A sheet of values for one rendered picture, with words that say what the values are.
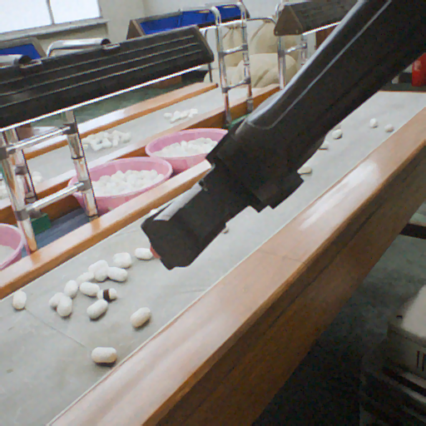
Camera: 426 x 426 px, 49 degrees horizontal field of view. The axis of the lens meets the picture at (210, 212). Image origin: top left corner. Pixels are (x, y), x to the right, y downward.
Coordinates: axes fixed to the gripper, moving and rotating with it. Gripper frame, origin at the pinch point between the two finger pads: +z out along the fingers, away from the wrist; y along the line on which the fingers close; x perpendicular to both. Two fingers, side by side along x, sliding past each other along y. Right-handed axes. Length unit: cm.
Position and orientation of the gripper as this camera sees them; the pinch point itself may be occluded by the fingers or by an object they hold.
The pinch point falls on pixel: (156, 250)
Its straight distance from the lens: 65.7
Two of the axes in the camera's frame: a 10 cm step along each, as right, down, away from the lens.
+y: -6.2, 4.2, -6.6
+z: -5.1, 4.3, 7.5
